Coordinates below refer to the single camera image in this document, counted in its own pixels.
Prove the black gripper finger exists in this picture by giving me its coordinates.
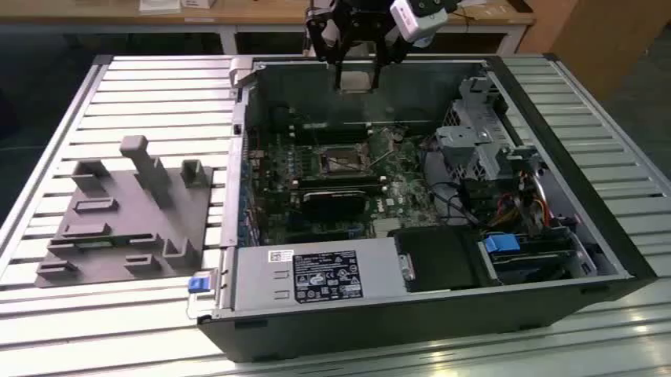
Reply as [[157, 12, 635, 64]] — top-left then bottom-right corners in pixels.
[[306, 14, 350, 92], [371, 35, 410, 94]]

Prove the silver square CPU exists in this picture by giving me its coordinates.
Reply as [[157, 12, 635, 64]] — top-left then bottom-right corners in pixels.
[[341, 72, 375, 94]]

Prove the metal socket cover frame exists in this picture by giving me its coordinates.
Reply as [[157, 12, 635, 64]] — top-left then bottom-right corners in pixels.
[[365, 127, 399, 170]]

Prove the thin metal locking lever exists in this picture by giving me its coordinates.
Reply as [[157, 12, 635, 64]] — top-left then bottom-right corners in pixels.
[[370, 150, 397, 169]]

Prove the black RAM slot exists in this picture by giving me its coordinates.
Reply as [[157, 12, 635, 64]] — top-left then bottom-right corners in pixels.
[[291, 119, 371, 143], [297, 183, 385, 192], [299, 177, 383, 185]]

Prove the CPU socket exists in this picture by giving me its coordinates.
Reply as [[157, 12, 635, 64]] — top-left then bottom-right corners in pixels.
[[313, 144, 373, 177]]

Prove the black plastic drive cover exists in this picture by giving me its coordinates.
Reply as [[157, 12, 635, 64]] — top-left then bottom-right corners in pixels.
[[391, 226, 493, 294]]

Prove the long wooden desk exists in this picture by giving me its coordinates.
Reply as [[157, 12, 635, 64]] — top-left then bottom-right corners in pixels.
[[0, 0, 537, 56]]

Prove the silver metal disk bay cage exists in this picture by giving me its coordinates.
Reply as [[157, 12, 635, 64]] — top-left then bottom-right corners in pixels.
[[434, 76, 542, 181]]

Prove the green motherboard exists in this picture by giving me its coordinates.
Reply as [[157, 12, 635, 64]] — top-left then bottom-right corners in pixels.
[[238, 121, 453, 247]]

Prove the black graphics card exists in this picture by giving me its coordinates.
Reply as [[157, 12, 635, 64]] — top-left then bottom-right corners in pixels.
[[293, 187, 371, 223]]

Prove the brown wooden cabinet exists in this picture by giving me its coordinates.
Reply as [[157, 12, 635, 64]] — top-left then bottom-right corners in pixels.
[[517, 0, 671, 101]]

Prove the blue disk carrier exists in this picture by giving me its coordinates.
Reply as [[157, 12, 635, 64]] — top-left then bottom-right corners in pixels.
[[483, 234, 522, 257]]

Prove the silver power supply unit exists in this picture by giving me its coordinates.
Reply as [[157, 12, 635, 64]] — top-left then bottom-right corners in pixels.
[[230, 235, 415, 311]]

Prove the grey plastic parts rack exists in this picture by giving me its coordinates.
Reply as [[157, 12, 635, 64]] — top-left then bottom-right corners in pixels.
[[32, 134, 217, 290]]

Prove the black open PC case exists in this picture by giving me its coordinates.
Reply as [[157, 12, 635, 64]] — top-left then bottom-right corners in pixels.
[[197, 53, 661, 364]]

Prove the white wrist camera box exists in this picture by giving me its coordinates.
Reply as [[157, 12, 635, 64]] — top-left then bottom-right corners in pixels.
[[390, 0, 451, 43]]

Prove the thin black data cable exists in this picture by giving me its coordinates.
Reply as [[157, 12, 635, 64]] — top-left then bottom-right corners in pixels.
[[429, 183, 485, 229]]

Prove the yellow orange wire bundle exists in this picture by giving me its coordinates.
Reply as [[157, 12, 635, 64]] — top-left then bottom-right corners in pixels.
[[495, 167, 555, 236]]

